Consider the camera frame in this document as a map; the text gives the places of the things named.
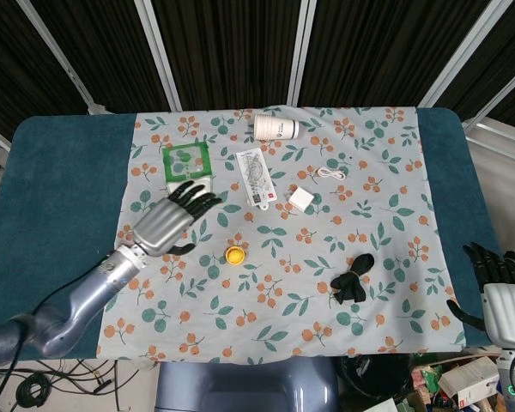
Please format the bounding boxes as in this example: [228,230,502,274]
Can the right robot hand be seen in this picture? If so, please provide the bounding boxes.
[446,242,515,349]

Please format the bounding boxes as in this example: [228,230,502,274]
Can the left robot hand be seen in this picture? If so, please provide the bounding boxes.
[131,180,223,258]

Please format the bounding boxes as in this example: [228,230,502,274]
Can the green tissue pack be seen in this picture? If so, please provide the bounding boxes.
[161,141,218,203]

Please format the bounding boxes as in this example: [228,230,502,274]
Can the white cardboard box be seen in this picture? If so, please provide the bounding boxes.
[438,355,499,407]

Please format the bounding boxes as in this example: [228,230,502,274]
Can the ruler set in package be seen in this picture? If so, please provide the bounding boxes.
[235,148,279,211]

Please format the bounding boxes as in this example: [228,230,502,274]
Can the floral tablecloth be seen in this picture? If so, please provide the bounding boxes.
[95,105,468,361]

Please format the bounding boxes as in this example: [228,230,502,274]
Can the teal table mat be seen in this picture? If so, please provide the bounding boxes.
[0,106,506,362]

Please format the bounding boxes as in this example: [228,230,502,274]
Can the white charger block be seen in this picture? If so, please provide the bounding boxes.
[288,185,314,214]

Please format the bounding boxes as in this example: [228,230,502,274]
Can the black trash bag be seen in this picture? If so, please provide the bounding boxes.
[336,354,413,407]

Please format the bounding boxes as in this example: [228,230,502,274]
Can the stack of paper cups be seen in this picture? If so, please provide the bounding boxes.
[252,113,300,141]

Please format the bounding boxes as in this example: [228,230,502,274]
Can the black cloth bundle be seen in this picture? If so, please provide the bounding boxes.
[330,252,375,306]

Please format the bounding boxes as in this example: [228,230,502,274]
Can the white coiled cable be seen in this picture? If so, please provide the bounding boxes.
[317,167,348,181]

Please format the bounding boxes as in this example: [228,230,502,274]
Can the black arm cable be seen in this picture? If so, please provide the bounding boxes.
[0,257,112,404]

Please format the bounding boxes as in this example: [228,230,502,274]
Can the black floor cables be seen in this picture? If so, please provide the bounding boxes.
[0,359,125,412]

